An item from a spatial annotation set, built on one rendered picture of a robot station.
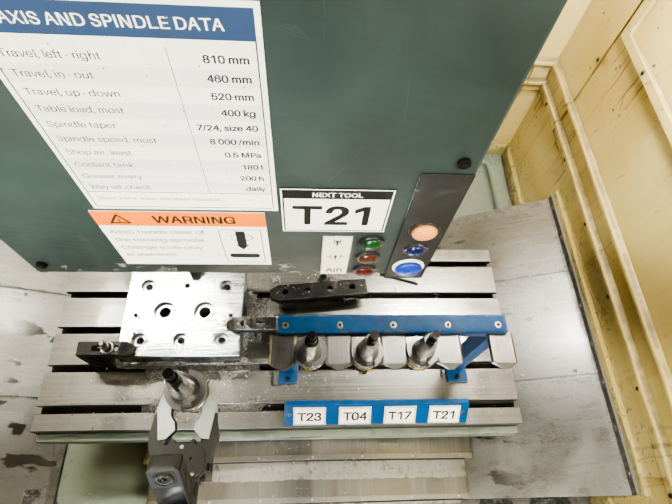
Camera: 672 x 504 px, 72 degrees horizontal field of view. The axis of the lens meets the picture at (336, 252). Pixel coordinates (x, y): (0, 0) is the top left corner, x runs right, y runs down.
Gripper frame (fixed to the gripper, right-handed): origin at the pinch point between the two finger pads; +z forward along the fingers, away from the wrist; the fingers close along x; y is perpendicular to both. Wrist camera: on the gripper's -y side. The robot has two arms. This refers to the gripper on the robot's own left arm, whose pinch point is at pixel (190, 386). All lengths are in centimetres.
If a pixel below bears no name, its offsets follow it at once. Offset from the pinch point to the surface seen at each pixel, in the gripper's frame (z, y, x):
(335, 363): 6.5, 12.3, 24.3
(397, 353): 8.4, 12.4, 36.6
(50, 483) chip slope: -12, 70, -51
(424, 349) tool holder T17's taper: 7.6, 6.7, 40.6
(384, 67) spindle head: 7, -58, 23
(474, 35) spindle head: 7, -60, 28
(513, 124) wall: 110, 56, 99
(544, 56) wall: 109, 24, 96
